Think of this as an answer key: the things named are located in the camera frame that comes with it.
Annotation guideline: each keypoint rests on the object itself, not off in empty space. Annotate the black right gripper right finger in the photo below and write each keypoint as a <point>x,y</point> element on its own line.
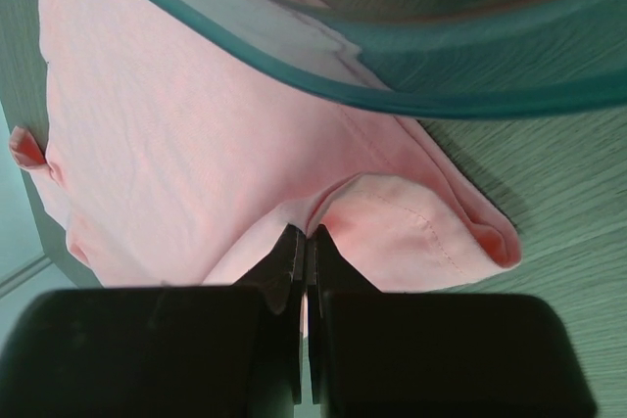
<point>377,354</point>

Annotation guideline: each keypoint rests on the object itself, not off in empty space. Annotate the teal laundry basket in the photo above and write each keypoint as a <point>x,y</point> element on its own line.
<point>429,58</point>

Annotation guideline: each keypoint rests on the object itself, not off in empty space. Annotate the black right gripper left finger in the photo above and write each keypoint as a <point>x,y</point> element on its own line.
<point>206,351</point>

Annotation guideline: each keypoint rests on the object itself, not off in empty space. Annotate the pink t shirt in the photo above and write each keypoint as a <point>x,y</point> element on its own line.
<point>171,162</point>

